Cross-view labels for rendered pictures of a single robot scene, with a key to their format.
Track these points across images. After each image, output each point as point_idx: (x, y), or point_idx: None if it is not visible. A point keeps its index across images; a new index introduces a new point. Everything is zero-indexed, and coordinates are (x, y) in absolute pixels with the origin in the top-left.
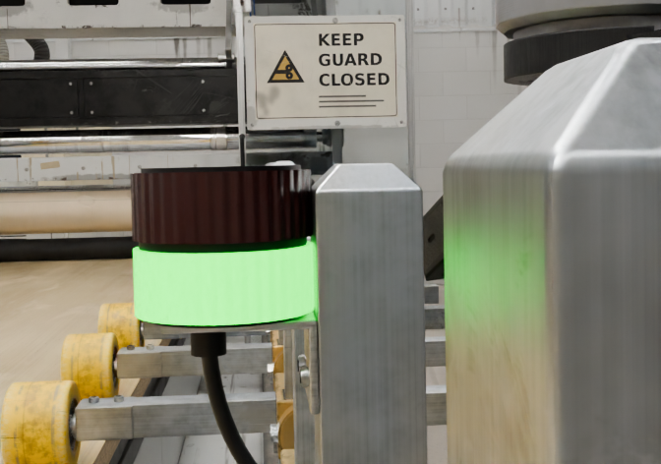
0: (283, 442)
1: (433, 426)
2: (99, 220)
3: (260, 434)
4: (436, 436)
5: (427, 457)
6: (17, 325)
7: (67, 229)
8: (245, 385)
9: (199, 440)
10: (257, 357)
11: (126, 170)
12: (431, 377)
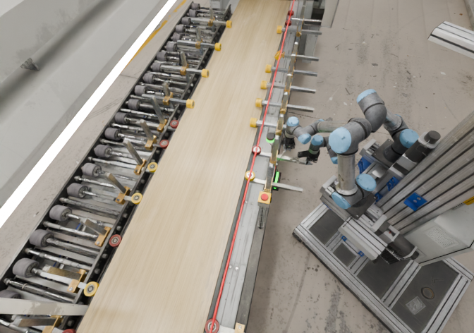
0: (280, 112)
1: (340, 22)
2: None
3: (289, 62)
4: (338, 27)
5: (333, 35)
6: (253, 50)
7: None
8: (290, 41)
9: (279, 62)
10: (283, 87)
11: None
12: None
